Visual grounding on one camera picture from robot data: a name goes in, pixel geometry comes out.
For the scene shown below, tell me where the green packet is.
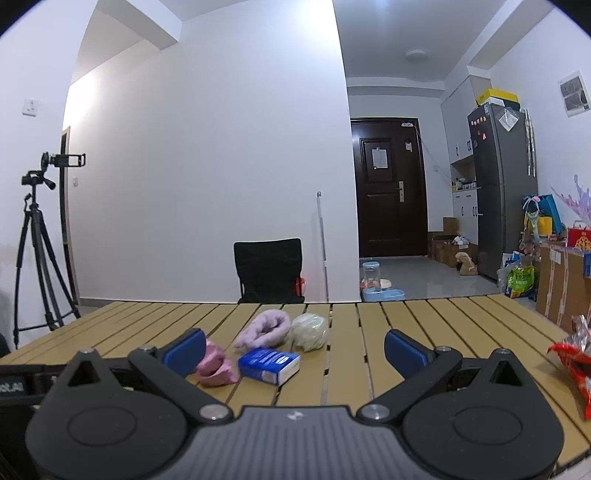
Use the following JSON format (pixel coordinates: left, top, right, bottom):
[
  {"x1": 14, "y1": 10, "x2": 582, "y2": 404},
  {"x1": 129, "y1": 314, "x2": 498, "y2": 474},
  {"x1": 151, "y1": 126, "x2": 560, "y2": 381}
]
[{"x1": 505, "y1": 265, "x2": 537, "y2": 298}]

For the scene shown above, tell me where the hanging plastic strip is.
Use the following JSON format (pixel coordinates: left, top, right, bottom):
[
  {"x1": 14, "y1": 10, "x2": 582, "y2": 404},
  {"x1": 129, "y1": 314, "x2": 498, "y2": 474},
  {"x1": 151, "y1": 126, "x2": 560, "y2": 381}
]
[{"x1": 523, "y1": 108, "x2": 537, "y2": 177}]

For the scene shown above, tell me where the clear plastic bag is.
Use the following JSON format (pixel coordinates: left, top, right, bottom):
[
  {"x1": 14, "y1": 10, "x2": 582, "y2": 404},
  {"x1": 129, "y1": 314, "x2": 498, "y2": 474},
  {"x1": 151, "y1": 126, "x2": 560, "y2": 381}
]
[{"x1": 291, "y1": 313, "x2": 329, "y2": 353}]

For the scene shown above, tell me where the yellow box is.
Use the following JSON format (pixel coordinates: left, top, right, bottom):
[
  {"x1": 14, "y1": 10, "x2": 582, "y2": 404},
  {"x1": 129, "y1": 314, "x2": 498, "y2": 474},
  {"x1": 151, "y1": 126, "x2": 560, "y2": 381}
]
[{"x1": 475, "y1": 89, "x2": 520, "y2": 109}]

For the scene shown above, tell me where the tall taped cardboard box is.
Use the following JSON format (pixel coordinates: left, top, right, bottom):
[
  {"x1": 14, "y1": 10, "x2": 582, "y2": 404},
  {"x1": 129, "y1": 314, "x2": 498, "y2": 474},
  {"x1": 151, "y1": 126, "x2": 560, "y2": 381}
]
[{"x1": 536, "y1": 242, "x2": 591, "y2": 324}]

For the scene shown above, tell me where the tan slatted folding table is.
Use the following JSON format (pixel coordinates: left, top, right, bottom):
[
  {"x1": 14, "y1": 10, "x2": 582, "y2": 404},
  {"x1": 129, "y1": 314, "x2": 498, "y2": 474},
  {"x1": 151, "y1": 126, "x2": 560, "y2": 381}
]
[{"x1": 0, "y1": 295, "x2": 591, "y2": 476}]

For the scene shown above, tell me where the brown plush dog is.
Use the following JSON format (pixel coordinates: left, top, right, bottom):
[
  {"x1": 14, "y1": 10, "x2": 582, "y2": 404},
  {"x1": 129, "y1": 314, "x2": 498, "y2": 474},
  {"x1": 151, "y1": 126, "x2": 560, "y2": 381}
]
[{"x1": 455, "y1": 251, "x2": 478, "y2": 277}]

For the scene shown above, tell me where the black folding chair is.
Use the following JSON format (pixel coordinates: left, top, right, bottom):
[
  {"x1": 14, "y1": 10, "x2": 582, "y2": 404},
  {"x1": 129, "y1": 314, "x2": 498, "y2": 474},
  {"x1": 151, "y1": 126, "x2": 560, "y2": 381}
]
[{"x1": 233, "y1": 238, "x2": 305, "y2": 304}]

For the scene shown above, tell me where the blue gift bag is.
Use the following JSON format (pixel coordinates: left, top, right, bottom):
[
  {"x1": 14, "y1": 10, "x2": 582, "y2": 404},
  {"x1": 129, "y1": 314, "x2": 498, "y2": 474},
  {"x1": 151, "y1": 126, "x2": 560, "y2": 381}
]
[{"x1": 523, "y1": 194, "x2": 566, "y2": 236}]

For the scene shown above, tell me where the black camera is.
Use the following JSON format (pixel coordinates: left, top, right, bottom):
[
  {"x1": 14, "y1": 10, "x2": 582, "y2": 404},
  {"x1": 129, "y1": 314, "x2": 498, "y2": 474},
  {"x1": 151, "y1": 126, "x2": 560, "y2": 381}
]
[{"x1": 41, "y1": 152, "x2": 86, "y2": 169}]

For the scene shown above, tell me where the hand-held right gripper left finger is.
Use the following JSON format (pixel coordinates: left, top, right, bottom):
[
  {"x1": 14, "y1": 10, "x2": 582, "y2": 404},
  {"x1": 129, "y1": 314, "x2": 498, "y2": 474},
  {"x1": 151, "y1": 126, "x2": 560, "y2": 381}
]
[{"x1": 55, "y1": 329, "x2": 232, "y2": 423}]

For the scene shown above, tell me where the large brown cardboard box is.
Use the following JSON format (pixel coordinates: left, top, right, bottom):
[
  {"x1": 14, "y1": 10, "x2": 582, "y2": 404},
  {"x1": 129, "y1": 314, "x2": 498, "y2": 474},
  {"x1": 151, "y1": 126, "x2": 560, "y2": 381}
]
[{"x1": 427, "y1": 233, "x2": 467, "y2": 267}]

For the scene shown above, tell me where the black tripod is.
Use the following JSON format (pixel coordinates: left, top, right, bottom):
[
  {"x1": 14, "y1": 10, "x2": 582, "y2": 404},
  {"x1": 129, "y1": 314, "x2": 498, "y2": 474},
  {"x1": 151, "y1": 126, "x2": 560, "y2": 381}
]
[{"x1": 13, "y1": 171, "x2": 81, "y2": 349}]

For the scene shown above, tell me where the purple fluffy headband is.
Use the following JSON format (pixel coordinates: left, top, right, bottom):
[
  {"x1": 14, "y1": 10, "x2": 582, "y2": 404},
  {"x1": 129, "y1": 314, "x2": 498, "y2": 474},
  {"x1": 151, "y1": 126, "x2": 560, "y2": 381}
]
[{"x1": 235, "y1": 310, "x2": 291, "y2": 349}]

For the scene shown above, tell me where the pink cloth bundle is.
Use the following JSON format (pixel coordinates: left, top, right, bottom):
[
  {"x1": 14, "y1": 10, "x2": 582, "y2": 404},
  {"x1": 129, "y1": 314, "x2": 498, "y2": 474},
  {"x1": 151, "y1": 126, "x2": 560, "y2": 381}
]
[{"x1": 196, "y1": 339, "x2": 241, "y2": 386}]

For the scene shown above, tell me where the blue cardboard box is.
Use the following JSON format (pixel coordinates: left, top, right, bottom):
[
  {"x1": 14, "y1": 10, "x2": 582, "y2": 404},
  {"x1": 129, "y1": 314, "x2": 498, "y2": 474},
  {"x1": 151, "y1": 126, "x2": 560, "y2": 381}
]
[{"x1": 238, "y1": 347, "x2": 301, "y2": 387}]

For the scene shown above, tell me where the dark brown door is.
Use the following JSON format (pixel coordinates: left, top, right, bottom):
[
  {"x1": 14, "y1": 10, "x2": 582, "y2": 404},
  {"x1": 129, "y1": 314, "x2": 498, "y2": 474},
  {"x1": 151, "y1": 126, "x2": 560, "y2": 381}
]
[{"x1": 351, "y1": 117, "x2": 428, "y2": 259}]

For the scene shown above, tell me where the white base cabinet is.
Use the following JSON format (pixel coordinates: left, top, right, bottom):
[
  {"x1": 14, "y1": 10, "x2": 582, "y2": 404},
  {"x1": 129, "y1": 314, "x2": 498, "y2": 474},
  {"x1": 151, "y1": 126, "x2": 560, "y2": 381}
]
[{"x1": 451, "y1": 187, "x2": 481, "y2": 232}]

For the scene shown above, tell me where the white mop pole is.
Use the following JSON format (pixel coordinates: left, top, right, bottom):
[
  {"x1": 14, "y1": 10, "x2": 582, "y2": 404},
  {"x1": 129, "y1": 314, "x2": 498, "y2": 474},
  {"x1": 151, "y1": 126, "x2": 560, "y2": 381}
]
[{"x1": 316, "y1": 191, "x2": 331, "y2": 303}]

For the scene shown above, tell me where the blue pet water feeder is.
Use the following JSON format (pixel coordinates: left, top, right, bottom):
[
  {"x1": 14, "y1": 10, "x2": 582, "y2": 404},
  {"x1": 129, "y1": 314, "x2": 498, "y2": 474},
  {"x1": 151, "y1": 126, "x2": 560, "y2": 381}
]
[{"x1": 361, "y1": 261, "x2": 406, "y2": 303}]

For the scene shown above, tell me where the red snack packet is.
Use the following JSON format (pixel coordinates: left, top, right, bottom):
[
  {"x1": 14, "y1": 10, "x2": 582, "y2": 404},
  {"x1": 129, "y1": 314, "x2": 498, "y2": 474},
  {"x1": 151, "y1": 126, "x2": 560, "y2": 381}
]
[{"x1": 547, "y1": 315, "x2": 591, "y2": 420}]

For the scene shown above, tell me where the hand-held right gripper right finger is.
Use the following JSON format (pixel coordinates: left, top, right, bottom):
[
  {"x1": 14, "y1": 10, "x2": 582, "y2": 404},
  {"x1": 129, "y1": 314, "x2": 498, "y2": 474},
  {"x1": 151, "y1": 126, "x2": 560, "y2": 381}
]
[{"x1": 358, "y1": 329, "x2": 539, "y2": 423}]

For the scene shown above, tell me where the purple coral decoration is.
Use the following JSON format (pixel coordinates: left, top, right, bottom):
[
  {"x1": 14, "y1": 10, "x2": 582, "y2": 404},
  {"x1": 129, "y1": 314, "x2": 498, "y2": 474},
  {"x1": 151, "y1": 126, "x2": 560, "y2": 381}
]
[{"x1": 551, "y1": 174, "x2": 591, "y2": 229}]

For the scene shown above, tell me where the grey refrigerator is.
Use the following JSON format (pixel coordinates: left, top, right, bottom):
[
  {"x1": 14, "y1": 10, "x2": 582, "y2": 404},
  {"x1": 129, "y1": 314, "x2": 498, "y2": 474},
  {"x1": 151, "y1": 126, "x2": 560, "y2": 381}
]
[{"x1": 467, "y1": 102, "x2": 539, "y2": 281}]

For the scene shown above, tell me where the white wall cabinet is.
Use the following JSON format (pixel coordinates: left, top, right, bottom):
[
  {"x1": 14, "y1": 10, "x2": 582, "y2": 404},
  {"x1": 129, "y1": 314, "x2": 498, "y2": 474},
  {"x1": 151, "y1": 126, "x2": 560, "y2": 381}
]
[{"x1": 441, "y1": 76, "x2": 490, "y2": 164}]

